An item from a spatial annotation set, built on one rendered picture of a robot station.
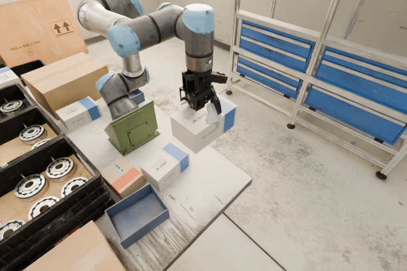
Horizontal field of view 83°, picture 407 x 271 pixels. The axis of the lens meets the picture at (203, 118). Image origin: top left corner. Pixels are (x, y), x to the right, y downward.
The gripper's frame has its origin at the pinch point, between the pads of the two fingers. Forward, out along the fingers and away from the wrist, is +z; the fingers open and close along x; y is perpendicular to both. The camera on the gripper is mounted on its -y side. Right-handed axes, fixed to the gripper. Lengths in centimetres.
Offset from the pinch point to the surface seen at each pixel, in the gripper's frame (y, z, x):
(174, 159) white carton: 5.5, 32.3, -14.4
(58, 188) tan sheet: 48, 28, -33
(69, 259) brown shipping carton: 54, 25, -3
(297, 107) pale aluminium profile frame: -138, 85, -15
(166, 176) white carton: 12.6, 34.7, -11.0
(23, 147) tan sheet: 52, 28, -66
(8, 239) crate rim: 64, 18, -17
